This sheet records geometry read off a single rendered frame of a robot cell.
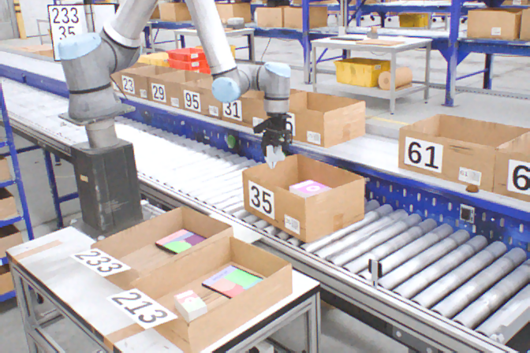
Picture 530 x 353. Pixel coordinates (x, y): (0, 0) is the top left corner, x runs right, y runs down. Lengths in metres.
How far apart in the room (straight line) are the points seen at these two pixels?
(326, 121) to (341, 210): 0.58
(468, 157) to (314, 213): 0.58
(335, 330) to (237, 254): 1.09
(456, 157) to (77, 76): 1.37
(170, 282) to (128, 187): 0.56
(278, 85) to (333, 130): 0.70
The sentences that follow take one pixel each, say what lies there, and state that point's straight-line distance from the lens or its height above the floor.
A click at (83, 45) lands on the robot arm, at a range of 1.99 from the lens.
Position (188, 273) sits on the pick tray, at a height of 0.79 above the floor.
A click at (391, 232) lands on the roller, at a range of 2.03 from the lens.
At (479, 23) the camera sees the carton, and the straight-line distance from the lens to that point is 6.85.
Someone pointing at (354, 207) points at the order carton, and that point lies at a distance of 2.04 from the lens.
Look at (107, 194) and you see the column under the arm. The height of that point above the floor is 0.91.
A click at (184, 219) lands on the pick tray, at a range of 2.06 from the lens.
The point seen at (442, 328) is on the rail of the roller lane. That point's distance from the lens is 1.59.
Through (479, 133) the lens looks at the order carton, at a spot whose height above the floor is 0.99.
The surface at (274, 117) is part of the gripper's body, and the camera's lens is 1.92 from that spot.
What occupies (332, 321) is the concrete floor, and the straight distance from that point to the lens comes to 2.83.
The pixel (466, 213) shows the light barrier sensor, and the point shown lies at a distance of 2.04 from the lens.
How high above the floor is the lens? 1.66
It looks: 19 degrees down
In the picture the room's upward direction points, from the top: 3 degrees counter-clockwise
